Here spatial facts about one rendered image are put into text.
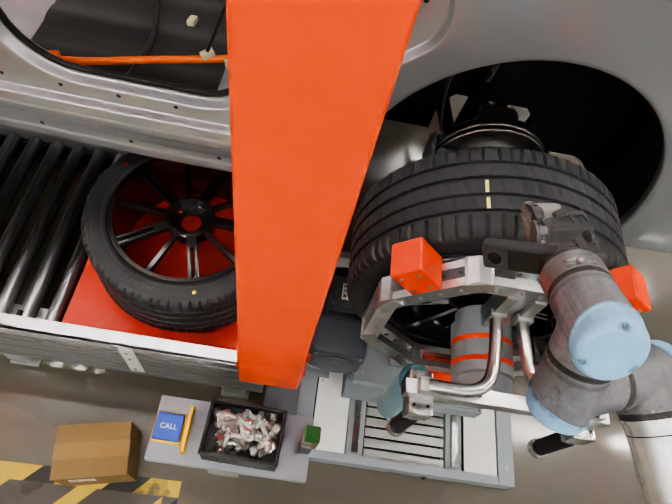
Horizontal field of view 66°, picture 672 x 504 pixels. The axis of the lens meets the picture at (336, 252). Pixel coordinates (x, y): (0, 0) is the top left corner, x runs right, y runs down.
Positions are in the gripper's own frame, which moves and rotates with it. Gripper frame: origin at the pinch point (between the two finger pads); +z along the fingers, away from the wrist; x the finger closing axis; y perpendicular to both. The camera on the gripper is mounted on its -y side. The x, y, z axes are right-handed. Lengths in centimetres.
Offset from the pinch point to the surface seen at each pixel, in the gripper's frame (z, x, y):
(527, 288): -2.7, -16.0, 0.7
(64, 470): 5, -75, -129
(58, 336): 25, -40, -126
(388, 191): 23.2, -4.9, -24.1
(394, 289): 4.8, -19.0, -24.8
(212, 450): -4, -57, -75
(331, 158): -29.3, 26.3, -28.4
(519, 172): 15.8, -0.5, 3.1
